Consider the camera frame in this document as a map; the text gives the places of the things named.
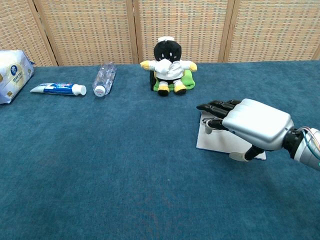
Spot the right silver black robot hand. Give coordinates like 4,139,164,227
196,98,296,163

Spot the blue and white box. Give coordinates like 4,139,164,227
196,109,267,160

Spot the green plush cushion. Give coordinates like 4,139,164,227
152,69,196,92

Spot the woven bamboo screen panel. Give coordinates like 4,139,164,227
218,0,320,63
126,0,236,65
27,0,140,66
0,0,58,67

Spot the black white plush penguin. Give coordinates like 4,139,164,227
139,36,198,97

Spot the clear plastic water bottle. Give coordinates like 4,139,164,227
92,62,118,98

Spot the teal carpet table mat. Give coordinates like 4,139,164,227
0,59,320,240

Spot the blue white toothpaste tube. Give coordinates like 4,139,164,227
29,82,87,97

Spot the white tissue pack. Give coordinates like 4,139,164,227
0,49,35,105

